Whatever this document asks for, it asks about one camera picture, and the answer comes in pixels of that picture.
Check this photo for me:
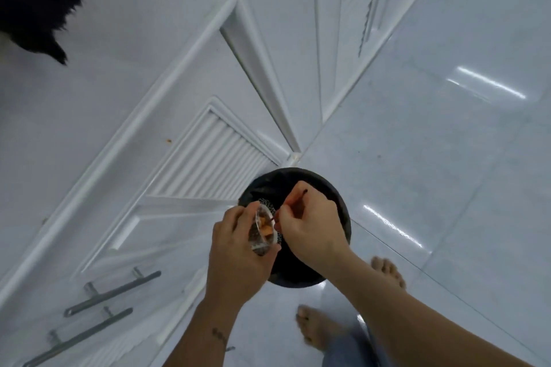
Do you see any person's left hand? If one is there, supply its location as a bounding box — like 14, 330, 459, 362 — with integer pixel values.
205, 203, 283, 308

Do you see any thin black stick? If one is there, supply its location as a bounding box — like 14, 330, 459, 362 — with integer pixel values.
272, 189, 309, 223

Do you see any round black trash bin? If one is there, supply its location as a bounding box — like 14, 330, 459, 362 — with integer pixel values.
238, 167, 353, 289

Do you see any white louvred cabinet door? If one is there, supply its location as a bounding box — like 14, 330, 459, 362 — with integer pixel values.
311, 0, 453, 123
0, 0, 302, 367

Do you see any white panelled cabinet door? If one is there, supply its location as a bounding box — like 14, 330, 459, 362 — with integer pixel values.
189, 0, 329, 153

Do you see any long metal cabinet handle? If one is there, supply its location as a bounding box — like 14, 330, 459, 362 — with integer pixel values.
64, 267, 162, 318
22, 306, 134, 367

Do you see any person's right hand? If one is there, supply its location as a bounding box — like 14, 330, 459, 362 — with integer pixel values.
273, 180, 352, 271

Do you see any person's left forearm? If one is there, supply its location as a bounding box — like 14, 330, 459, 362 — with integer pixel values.
162, 294, 242, 367

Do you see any clear plastic cup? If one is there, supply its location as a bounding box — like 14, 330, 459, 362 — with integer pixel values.
248, 202, 279, 257

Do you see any person's foot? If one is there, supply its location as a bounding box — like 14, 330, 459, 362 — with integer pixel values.
370, 255, 407, 291
296, 304, 346, 354

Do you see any person's right forearm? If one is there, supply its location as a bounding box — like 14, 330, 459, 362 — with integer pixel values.
326, 248, 535, 367

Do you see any person's right foot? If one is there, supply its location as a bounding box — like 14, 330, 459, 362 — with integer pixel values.
370, 255, 407, 291

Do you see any person's left foot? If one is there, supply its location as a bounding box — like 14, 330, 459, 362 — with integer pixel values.
296, 304, 346, 354

